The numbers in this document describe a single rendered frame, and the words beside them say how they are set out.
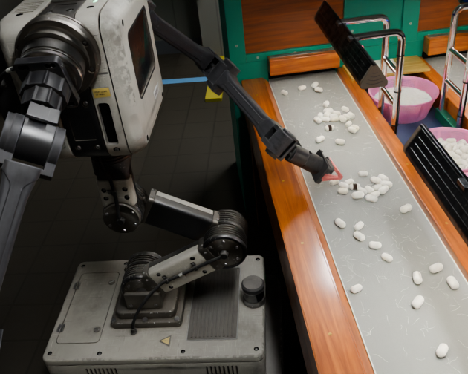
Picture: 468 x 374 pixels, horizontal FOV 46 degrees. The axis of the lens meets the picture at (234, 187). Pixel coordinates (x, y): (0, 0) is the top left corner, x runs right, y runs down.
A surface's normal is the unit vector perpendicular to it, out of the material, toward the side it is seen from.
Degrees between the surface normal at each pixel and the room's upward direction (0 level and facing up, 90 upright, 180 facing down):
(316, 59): 90
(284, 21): 90
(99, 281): 0
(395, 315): 0
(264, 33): 90
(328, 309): 0
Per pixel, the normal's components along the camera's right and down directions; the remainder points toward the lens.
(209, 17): -0.04, 0.58
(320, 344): -0.10, -0.81
